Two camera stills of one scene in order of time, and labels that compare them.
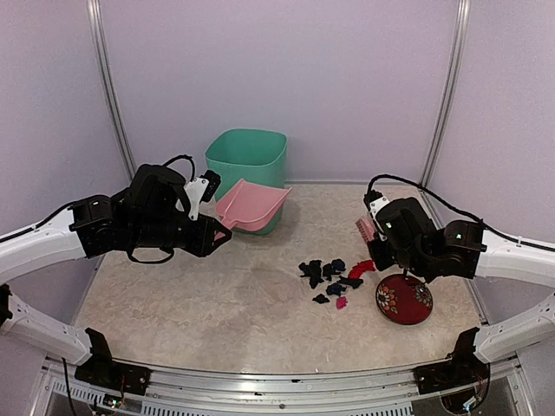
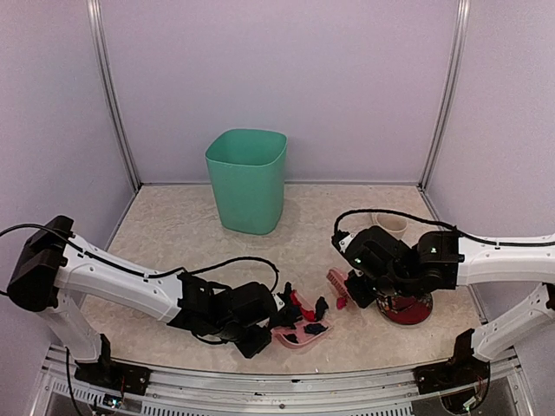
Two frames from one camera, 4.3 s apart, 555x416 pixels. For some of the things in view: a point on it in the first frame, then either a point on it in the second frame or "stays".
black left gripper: [202, 245] to [252, 347]
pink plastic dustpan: [247, 205] to [299, 334]
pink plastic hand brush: [367, 228] to [338, 277]
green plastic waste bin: [253, 154] stays
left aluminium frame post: [95, 22] stays
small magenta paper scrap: [341, 302] stays
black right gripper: [381, 260] to [362, 297]
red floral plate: [405, 301] stays
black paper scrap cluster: [312, 270] to [321, 306]
